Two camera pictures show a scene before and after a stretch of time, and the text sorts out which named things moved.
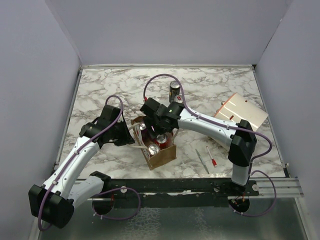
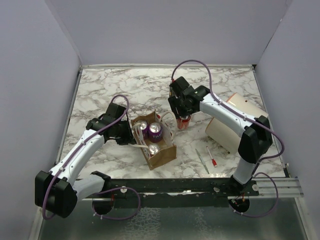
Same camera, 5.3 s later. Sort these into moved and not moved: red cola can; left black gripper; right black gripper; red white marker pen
Moved: right black gripper; red cola can
Not moved: left black gripper; red white marker pen
